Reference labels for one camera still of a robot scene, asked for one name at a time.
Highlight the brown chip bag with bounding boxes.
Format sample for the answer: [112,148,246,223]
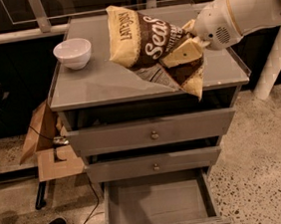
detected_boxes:
[107,6,204,98]

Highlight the white window railing frame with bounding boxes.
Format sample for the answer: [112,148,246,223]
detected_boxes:
[0,0,281,46]

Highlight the black metal leg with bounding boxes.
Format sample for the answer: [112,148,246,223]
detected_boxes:
[35,181,47,210]

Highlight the brown cardboard box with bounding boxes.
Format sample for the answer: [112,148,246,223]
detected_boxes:
[20,101,85,181]

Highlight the grey top drawer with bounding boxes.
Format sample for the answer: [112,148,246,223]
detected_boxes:
[67,108,235,156]

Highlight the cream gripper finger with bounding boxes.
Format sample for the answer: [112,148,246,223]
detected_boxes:
[160,37,210,68]
[181,19,196,35]

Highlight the black cable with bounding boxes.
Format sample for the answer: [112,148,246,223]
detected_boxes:
[69,174,104,224]

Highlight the grey bottom drawer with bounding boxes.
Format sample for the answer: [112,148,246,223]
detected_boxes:
[104,169,230,224]

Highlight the grey drawer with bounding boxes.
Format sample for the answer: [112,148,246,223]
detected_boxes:
[86,145,221,183]
[67,108,235,156]
[104,169,230,224]

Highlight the white diagonal post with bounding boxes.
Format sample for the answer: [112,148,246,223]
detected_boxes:
[253,27,281,101]

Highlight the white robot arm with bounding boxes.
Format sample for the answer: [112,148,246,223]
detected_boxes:
[160,0,281,68]

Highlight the grey drawer cabinet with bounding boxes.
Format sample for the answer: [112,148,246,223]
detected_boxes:
[39,0,262,193]

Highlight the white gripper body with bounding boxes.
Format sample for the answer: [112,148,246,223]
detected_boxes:
[193,0,243,51]

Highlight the white ceramic bowl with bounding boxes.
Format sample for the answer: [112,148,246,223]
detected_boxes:
[53,38,92,70]

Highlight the grey middle drawer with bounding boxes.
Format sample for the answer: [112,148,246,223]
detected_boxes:
[86,145,221,183]

